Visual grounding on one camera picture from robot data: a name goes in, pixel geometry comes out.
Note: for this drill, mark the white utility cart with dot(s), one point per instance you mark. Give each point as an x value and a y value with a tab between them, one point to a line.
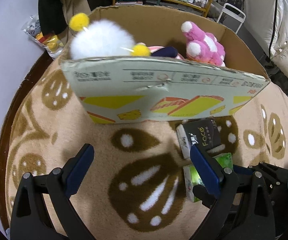
232	12

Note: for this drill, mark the pink bear plush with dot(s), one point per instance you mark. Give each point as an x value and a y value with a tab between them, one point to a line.
202	47

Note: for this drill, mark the white fluffy plush yellow pompoms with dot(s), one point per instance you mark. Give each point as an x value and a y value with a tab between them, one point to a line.
102	38

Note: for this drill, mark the printed cardboard box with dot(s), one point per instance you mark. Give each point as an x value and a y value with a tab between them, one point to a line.
128	89

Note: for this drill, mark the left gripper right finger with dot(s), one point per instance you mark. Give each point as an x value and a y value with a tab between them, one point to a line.
221	184

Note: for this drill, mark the purple-haired doll plush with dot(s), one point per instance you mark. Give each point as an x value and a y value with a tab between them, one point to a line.
165	52

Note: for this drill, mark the beige patterned rug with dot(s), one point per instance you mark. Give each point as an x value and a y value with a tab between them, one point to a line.
138	186

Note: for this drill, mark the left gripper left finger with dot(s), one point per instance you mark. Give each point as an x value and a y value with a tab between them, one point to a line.
64	182

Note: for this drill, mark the black tissue pack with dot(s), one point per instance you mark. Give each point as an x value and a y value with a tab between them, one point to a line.
203	133

